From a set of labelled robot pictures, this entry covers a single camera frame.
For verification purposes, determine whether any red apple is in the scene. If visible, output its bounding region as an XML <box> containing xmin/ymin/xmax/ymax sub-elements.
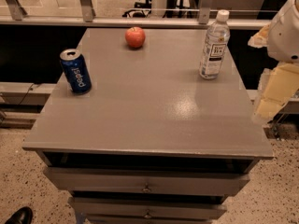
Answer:
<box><xmin>125</xmin><ymin>27</ymin><xmax>146</xmax><ymax>49</ymax></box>

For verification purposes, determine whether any lower grey drawer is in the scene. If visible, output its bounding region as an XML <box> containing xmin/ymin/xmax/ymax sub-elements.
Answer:
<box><xmin>68</xmin><ymin>198</ymin><xmax>226</xmax><ymax>220</ymax></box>

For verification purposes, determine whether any clear plastic water bottle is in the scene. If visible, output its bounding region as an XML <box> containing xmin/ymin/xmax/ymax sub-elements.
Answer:
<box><xmin>199</xmin><ymin>9</ymin><xmax>230</xmax><ymax>79</ymax></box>

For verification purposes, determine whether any blue pepsi can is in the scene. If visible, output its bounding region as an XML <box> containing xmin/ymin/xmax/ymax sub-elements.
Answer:
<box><xmin>60</xmin><ymin>49</ymin><xmax>92</xmax><ymax>94</ymax></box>

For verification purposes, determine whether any upper grey drawer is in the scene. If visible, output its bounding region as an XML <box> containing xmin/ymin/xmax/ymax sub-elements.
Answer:
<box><xmin>44</xmin><ymin>167</ymin><xmax>249</xmax><ymax>196</ymax></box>

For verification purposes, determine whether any black leather shoe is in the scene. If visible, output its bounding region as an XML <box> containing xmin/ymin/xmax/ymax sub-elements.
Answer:
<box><xmin>5</xmin><ymin>206</ymin><xmax>33</xmax><ymax>224</ymax></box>

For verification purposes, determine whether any metal railing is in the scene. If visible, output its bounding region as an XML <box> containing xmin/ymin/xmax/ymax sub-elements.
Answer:
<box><xmin>0</xmin><ymin>0</ymin><xmax>272</xmax><ymax>30</ymax></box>

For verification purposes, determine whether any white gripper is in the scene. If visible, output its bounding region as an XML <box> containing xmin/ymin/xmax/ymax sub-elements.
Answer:
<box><xmin>248</xmin><ymin>0</ymin><xmax>299</xmax><ymax>124</ymax></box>

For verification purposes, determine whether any grey drawer cabinet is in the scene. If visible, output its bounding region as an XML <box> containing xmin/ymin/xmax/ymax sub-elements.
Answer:
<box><xmin>23</xmin><ymin>28</ymin><xmax>273</xmax><ymax>224</ymax></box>

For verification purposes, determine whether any grey drawer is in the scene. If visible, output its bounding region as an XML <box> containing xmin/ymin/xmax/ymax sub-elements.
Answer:
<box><xmin>68</xmin><ymin>198</ymin><xmax>226</xmax><ymax>220</ymax></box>
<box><xmin>44</xmin><ymin>167</ymin><xmax>249</xmax><ymax>196</ymax></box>

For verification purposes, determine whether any black office chair base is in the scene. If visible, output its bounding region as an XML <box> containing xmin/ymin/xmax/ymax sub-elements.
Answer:
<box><xmin>122</xmin><ymin>0</ymin><xmax>152</xmax><ymax>18</ymax></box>

